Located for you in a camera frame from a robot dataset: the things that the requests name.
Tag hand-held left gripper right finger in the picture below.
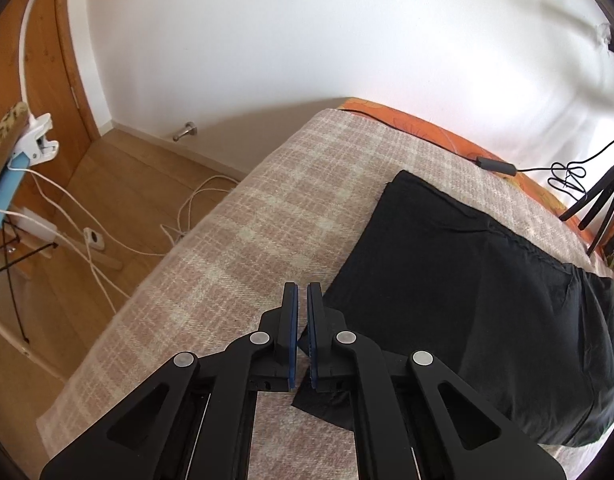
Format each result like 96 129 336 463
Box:
306 282 566 480

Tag beige plaid blanket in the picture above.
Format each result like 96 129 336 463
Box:
37 107 614 480

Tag leopard print cloth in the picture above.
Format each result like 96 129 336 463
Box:
0 101 30 186

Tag black pants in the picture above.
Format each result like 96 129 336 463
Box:
292 170 614 448

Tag white cable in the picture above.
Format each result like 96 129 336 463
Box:
32 180 132 311
14 167 188 258
159 175 238 246

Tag black cable with inline switch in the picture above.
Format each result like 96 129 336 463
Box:
343 106 614 196

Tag wooden door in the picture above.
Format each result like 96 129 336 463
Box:
0 0 108 241

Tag black mini tripod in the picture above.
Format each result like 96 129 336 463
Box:
559 152 614 256

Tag blue board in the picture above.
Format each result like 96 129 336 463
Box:
0 152 25 251

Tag white clamp lamp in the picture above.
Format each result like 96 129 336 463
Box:
9 0 60 166

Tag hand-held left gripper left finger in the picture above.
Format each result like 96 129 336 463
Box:
39 282 300 480

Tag white power strip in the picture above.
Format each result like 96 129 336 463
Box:
7 207 60 243

